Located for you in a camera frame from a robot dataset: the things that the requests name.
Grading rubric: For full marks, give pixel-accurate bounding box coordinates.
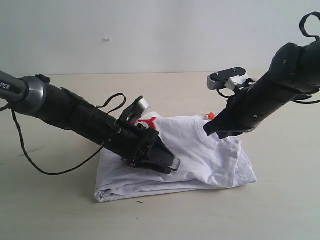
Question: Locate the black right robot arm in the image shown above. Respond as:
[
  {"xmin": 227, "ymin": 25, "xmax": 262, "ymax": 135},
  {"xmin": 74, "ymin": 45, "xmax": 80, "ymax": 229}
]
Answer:
[{"xmin": 203, "ymin": 42, "xmax": 320, "ymax": 139}]

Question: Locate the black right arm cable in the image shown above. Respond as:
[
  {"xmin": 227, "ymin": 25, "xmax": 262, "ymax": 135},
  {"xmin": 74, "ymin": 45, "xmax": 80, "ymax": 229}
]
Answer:
[{"xmin": 291, "ymin": 11, "xmax": 320, "ymax": 105}]

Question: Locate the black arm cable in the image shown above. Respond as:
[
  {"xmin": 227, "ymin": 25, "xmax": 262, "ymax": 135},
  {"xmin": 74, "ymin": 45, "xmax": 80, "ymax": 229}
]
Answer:
[
  {"xmin": 0, "ymin": 93, "xmax": 127, "ymax": 176},
  {"xmin": 291, "ymin": 11, "xmax": 320, "ymax": 105}
]

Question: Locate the white t-shirt red lettering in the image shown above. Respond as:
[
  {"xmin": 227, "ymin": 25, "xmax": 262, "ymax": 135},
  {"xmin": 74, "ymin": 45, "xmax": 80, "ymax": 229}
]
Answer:
[{"xmin": 93, "ymin": 112, "xmax": 257, "ymax": 203}]

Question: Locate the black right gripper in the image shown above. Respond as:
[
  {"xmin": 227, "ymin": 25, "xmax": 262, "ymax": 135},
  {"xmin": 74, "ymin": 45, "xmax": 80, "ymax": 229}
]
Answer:
[{"xmin": 203, "ymin": 96, "xmax": 263, "ymax": 139}]

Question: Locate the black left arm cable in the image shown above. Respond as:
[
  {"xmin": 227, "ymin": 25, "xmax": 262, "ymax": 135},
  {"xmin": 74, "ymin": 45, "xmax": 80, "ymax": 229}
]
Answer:
[{"xmin": 0, "ymin": 93, "xmax": 127, "ymax": 176}]

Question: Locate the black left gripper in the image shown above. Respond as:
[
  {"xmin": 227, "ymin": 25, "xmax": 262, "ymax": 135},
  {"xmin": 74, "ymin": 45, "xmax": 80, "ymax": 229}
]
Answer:
[{"xmin": 104, "ymin": 119, "xmax": 181, "ymax": 175}]

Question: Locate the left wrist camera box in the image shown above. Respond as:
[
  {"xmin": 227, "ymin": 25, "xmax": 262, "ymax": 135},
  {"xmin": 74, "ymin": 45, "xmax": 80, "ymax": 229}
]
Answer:
[{"xmin": 119, "ymin": 95, "xmax": 150, "ymax": 124}]

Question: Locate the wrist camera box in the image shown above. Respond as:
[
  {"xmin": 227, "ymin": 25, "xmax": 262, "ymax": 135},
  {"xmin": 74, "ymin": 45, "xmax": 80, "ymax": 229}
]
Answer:
[
  {"xmin": 206, "ymin": 67, "xmax": 255, "ymax": 92},
  {"xmin": 119, "ymin": 95, "xmax": 150, "ymax": 124}
]

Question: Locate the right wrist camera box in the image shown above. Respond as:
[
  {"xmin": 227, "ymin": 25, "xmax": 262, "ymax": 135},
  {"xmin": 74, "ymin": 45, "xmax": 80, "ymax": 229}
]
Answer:
[{"xmin": 206, "ymin": 67, "xmax": 255, "ymax": 92}]

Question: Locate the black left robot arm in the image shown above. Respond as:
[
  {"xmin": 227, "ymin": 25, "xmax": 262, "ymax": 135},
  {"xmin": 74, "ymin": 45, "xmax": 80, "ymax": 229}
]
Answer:
[{"xmin": 0, "ymin": 72, "xmax": 180, "ymax": 174}]

